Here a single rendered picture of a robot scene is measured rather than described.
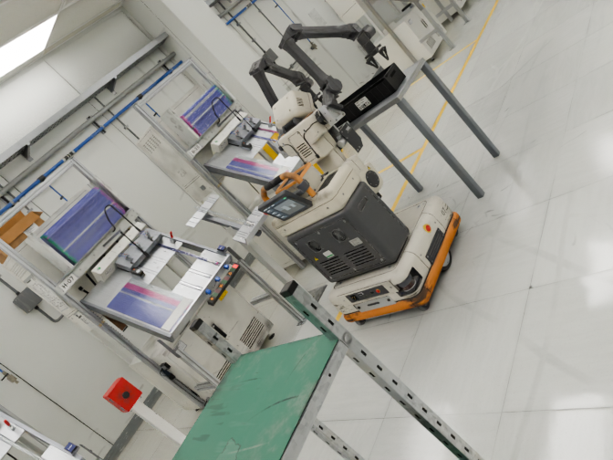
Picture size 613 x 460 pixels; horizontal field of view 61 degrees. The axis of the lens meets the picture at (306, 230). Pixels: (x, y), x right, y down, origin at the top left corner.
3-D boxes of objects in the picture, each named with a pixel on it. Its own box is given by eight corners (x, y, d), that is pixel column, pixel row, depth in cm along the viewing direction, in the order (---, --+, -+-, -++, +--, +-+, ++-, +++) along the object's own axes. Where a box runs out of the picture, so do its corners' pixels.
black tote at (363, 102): (334, 133, 345) (323, 120, 342) (345, 119, 355) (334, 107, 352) (396, 91, 302) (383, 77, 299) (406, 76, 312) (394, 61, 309)
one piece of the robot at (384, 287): (399, 292, 263) (388, 281, 261) (346, 307, 295) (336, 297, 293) (400, 288, 265) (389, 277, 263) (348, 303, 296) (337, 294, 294)
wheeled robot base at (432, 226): (431, 308, 261) (399, 276, 254) (348, 327, 309) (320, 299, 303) (466, 218, 300) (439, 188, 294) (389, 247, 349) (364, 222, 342)
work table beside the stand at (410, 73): (483, 196, 311) (397, 96, 290) (399, 230, 365) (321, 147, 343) (500, 151, 338) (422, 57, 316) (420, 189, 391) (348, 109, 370)
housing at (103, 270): (152, 237, 378) (146, 224, 368) (108, 287, 349) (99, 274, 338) (143, 235, 381) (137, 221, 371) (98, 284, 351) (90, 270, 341)
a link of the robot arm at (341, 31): (285, 44, 286) (292, 31, 276) (283, 35, 287) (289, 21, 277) (355, 41, 302) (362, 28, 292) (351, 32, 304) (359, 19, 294)
